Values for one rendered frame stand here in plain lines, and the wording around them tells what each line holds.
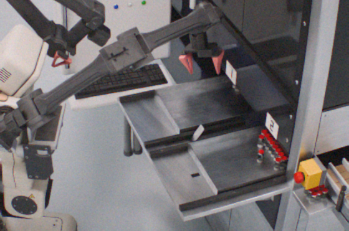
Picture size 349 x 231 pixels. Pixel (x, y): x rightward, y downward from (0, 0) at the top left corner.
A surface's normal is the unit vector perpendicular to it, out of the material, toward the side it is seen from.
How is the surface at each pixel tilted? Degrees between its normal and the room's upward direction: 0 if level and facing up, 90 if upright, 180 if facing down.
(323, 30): 90
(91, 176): 0
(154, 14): 90
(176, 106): 0
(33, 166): 90
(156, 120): 0
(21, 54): 42
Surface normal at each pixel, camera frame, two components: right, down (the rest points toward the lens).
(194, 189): 0.03, -0.79
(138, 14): 0.31, 0.58
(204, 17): 0.64, -0.35
